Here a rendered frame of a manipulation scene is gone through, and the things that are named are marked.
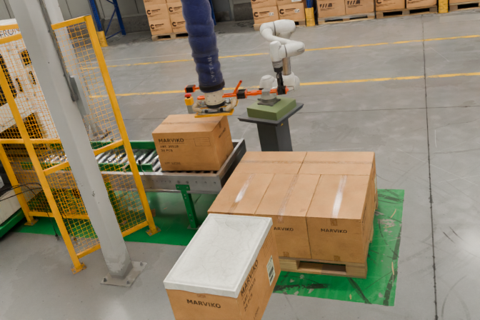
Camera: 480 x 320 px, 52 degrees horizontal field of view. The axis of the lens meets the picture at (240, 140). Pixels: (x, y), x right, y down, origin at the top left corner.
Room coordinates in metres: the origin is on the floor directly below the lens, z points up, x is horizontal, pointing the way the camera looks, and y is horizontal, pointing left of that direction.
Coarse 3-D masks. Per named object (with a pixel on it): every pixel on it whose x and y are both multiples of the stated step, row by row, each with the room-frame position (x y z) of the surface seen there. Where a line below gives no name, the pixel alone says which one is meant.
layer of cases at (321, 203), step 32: (256, 160) 4.01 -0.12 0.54; (288, 160) 3.89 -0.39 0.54; (320, 160) 3.78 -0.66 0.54; (352, 160) 3.67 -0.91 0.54; (224, 192) 3.56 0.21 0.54; (256, 192) 3.46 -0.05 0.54; (288, 192) 3.37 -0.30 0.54; (320, 192) 3.28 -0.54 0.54; (352, 192) 3.19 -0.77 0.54; (288, 224) 3.06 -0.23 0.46; (320, 224) 2.96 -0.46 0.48; (352, 224) 2.86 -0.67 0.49; (288, 256) 3.07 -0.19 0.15; (320, 256) 2.97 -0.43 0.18; (352, 256) 2.87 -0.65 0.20
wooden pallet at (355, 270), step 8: (376, 192) 3.71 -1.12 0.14; (376, 200) 3.66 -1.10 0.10; (376, 208) 3.66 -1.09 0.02; (368, 248) 3.03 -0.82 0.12; (280, 256) 3.10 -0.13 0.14; (280, 264) 3.10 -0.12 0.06; (288, 264) 3.07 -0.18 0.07; (296, 264) 3.05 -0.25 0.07; (304, 264) 3.10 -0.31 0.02; (312, 264) 3.08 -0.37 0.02; (320, 264) 3.06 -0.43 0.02; (328, 264) 3.04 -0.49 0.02; (352, 264) 2.87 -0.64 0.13; (360, 264) 2.85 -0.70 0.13; (304, 272) 3.02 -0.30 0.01; (312, 272) 3.00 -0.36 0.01; (320, 272) 2.97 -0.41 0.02; (328, 272) 2.96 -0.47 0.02; (336, 272) 2.94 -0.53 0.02; (344, 272) 2.92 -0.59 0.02; (352, 272) 2.87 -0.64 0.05; (360, 272) 2.85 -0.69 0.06
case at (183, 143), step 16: (160, 128) 4.24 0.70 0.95; (176, 128) 4.16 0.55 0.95; (192, 128) 4.09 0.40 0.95; (208, 128) 4.02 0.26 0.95; (224, 128) 4.20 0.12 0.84; (160, 144) 4.14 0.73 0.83; (176, 144) 4.08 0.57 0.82; (192, 144) 4.02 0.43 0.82; (208, 144) 3.96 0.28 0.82; (224, 144) 4.13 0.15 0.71; (160, 160) 4.16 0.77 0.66; (176, 160) 4.09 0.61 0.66; (192, 160) 4.03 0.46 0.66; (208, 160) 3.98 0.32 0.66; (224, 160) 4.06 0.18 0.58
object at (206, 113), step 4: (204, 112) 4.02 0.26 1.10; (208, 112) 4.01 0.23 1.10; (212, 112) 3.99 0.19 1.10; (216, 112) 3.97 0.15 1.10; (220, 112) 3.95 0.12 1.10; (224, 112) 3.94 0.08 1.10; (228, 112) 3.93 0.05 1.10; (232, 112) 3.93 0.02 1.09; (196, 116) 3.99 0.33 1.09; (200, 116) 3.98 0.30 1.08; (204, 116) 3.97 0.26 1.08; (208, 116) 3.96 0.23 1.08
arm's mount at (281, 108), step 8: (280, 96) 4.71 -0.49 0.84; (256, 104) 4.61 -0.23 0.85; (280, 104) 4.51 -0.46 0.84; (288, 104) 4.49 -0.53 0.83; (248, 112) 4.56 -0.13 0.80; (256, 112) 4.49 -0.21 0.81; (264, 112) 4.42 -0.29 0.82; (272, 112) 4.36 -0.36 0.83; (280, 112) 4.38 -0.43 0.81; (288, 112) 4.48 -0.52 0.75
